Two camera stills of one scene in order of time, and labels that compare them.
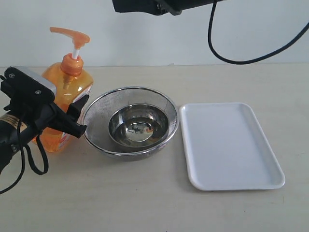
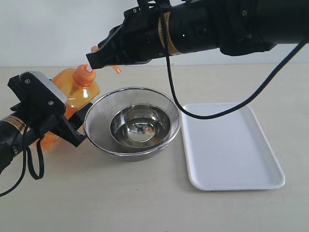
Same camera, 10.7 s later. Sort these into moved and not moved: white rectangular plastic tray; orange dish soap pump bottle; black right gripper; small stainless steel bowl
Moved: black right gripper; orange dish soap pump bottle
Not moved: small stainless steel bowl; white rectangular plastic tray
